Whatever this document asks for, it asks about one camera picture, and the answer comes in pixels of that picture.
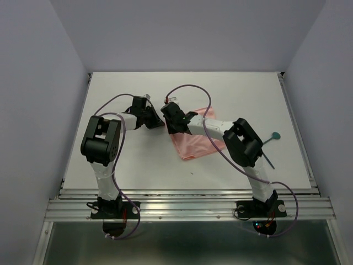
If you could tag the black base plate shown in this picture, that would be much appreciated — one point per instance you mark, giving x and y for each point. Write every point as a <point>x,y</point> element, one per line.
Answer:
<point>111,210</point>
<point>249,209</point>

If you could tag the pink satin napkin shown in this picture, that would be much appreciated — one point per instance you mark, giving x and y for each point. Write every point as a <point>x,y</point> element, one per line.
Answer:
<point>191,147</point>

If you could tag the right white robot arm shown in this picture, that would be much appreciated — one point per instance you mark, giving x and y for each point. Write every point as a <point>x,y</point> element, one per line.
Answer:
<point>243,144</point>

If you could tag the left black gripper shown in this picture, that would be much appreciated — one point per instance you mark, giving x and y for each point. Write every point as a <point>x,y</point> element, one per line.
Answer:
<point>156,121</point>

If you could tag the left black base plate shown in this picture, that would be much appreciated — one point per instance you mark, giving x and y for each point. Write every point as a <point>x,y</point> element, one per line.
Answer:
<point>111,210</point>

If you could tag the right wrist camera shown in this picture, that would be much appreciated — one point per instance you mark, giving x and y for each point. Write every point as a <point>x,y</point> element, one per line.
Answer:
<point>172,99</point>

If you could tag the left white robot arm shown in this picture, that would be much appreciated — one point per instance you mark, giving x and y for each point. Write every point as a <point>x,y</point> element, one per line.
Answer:
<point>101,146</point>

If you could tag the teal plastic spoon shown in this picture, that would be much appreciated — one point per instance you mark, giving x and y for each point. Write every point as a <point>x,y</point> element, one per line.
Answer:
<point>274,136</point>

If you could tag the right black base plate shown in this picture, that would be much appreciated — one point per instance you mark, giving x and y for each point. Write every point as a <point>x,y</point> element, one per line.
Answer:
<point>249,209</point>

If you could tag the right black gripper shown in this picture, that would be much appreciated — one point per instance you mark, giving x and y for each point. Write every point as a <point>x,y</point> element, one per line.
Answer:
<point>170,130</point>

